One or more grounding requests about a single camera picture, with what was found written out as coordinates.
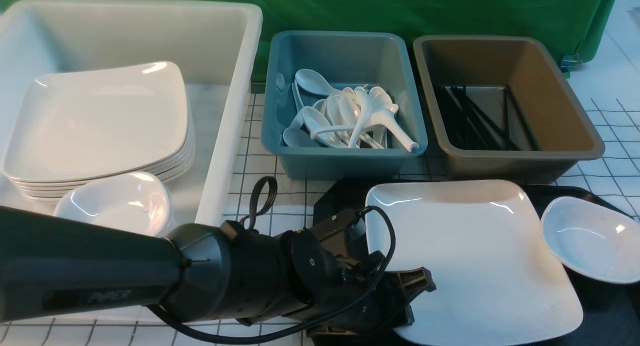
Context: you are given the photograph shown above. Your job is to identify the white ceramic soup spoon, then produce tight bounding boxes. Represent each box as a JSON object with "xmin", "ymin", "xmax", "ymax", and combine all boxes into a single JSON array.
[{"xmin": 370, "ymin": 106, "xmax": 418, "ymax": 153}]

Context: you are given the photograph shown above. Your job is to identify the top stacked white bowl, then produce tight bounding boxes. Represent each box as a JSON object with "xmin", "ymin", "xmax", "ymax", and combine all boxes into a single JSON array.
[{"xmin": 54, "ymin": 172, "xmax": 178, "ymax": 237}]

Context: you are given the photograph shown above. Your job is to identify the small white bowl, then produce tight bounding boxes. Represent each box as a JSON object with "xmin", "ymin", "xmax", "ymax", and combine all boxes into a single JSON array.
[{"xmin": 541, "ymin": 196, "xmax": 640, "ymax": 284}]

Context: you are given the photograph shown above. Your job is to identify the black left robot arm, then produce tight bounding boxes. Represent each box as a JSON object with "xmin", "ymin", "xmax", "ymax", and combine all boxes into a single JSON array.
[{"xmin": 1, "ymin": 206, "xmax": 437, "ymax": 344}]

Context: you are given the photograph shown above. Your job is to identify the brown plastic bin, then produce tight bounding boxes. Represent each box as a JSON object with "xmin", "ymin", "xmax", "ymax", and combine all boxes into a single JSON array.
[{"xmin": 413, "ymin": 35, "xmax": 605, "ymax": 184}]

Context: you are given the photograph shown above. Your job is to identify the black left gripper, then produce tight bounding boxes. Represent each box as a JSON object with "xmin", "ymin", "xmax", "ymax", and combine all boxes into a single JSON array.
[{"xmin": 283, "ymin": 208, "xmax": 437, "ymax": 337}]

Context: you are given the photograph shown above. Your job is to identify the top stacked white plate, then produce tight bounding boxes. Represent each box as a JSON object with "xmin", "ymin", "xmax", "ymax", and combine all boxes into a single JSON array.
[{"xmin": 1, "ymin": 61, "xmax": 195, "ymax": 183}]

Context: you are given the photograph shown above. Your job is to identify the white square rice plate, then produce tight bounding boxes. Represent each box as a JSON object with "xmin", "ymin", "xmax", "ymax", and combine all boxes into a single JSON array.
[{"xmin": 365, "ymin": 180, "xmax": 583, "ymax": 345}]

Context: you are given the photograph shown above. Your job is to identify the metal binder clip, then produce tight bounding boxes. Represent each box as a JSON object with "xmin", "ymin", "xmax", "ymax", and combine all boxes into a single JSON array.
[{"xmin": 558, "ymin": 54, "xmax": 583, "ymax": 73}]

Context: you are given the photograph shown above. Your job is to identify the black camera cable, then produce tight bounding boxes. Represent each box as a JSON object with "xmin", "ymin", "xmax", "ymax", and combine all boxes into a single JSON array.
[{"xmin": 147, "ymin": 176, "xmax": 397, "ymax": 345}]

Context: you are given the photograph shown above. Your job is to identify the white spoon at back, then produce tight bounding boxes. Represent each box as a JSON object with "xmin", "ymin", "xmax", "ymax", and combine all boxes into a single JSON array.
[{"xmin": 295, "ymin": 69, "xmax": 352, "ymax": 97}]

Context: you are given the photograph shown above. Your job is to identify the lower stacked white plates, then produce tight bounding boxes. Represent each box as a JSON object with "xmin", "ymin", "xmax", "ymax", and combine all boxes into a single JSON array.
[{"xmin": 6, "ymin": 100, "xmax": 195, "ymax": 204}]

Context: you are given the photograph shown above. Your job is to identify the green backdrop cloth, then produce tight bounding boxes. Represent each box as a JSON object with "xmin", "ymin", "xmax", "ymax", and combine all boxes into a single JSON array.
[{"xmin": 1, "ymin": 0, "xmax": 615, "ymax": 82}]

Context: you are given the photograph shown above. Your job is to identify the white spoon front left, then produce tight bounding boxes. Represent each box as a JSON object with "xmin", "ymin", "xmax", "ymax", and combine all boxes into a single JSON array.
[{"xmin": 301, "ymin": 107, "xmax": 348, "ymax": 148}]

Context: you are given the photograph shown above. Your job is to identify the black serving tray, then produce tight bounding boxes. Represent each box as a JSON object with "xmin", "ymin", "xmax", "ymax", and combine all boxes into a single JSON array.
[{"xmin": 313, "ymin": 178, "xmax": 639, "ymax": 345}]

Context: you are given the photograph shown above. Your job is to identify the large white plastic tub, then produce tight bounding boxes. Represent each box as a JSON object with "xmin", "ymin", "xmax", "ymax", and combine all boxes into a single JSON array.
[{"xmin": 1, "ymin": 0, "xmax": 263, "ymax": 226}]

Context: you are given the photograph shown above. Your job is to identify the teal plastic bin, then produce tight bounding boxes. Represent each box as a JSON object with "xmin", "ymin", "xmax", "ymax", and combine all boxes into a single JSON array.
[{"xmin": 261, "ymin": 30, "xmax": 428, "ymax": 180}]

